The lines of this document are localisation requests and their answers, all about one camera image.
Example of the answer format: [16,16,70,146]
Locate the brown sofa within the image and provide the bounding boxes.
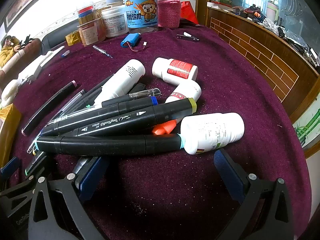
[0,38,42,88]

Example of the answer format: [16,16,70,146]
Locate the bamboo poster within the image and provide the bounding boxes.
[292,109,320,148]

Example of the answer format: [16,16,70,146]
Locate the pile of tools and cables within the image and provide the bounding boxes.
[232,4,320,67]

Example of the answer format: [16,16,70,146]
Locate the wide white pill bottle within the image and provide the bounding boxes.
[180,112,245,155]

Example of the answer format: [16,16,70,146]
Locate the black marker pink caps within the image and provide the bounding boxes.
[21,80,78,137]

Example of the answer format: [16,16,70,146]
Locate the blue battery pack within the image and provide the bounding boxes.
[121,33,148,53]

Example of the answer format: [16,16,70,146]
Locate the yellow taped white tray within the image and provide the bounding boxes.
[0,104,22,168]

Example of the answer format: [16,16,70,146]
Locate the pink knitted thermos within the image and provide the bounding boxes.
[157,0,182,29]

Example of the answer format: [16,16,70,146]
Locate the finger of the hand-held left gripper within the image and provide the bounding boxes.
[0,176,37,217]
[0,156,21,188]

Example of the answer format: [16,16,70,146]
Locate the black phone holder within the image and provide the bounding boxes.
[19,34,34,48]

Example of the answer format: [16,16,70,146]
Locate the wooden door frame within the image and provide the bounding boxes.
[196,0,212,25]

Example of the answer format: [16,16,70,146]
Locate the white papers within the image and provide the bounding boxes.
[36,45,66,68]

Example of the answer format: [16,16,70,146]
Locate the clear gel pen black barrel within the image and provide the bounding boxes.
[27,89,86,153]

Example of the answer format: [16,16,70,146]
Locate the jar red blue lids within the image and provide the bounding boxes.
[76,3,97,26]

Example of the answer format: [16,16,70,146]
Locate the black clip tool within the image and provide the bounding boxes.
[176,32,200,42]

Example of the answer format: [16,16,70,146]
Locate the black leather sofa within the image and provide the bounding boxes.
[41,17,81,52]

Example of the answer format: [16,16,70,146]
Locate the slim white bottle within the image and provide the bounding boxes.
[94,59,146,105]

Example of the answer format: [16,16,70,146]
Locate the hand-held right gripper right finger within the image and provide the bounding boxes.
[214,149,297,240]

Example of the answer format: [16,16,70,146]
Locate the orange contents jar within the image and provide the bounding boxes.
[77,21,106,47]

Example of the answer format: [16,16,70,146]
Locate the red bag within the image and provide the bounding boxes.
[180,1,199,25]

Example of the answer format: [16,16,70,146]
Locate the black marker light blue caps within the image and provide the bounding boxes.
[34,133,186,156]

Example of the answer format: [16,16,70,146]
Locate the bagged white buns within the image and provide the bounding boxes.
[1,79,20,108]

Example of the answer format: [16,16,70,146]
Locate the blue clear pen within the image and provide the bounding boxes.
[93,45,113,59]

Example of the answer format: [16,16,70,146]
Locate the white bottle orange cap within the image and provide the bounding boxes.
[152,81,202,135]

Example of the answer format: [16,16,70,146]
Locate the black marker yellow cap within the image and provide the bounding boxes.
[71,98,197,137]

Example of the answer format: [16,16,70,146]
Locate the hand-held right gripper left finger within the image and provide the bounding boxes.
[27,156,110,240]

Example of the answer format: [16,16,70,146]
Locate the yellow tape roll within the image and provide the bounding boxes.
[65,30,82,46]

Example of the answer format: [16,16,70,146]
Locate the white bottle red label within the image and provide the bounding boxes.
[152,57,198,85]

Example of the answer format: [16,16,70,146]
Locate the pink cup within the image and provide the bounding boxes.
[266,0,278,18]

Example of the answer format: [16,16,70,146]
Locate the white charger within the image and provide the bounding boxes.
[17,62,42,85]

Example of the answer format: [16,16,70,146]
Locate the wooden brick-pattern cabinet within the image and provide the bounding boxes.
[206,6,320,124]

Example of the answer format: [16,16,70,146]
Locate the white jar grey lid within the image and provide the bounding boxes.
[101,0,129,38]

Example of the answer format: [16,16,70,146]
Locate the black marker green caps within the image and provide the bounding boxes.
[66,74,116,113]

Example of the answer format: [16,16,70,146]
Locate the clear jar blue label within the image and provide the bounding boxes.
[124,0,159,33]

